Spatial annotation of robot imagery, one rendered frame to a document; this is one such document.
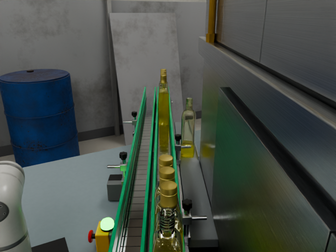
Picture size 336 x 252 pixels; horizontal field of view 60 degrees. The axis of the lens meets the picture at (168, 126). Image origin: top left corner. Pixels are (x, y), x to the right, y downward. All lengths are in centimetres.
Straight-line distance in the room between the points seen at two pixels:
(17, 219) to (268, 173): 58
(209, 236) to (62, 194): 71
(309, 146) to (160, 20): 341
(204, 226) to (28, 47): 284
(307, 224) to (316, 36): 19
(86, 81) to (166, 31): 111
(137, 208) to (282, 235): 69
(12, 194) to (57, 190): 66
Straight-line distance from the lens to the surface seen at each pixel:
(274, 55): 45
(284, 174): 34
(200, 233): 91
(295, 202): 32
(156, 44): 358
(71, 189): 138
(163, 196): 58
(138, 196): 105
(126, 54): 343
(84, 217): 120
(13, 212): 76
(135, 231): 91
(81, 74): 352
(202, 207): 100
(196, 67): 413
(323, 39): 34
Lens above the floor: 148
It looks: 21 degrees down
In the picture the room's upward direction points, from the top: straight up
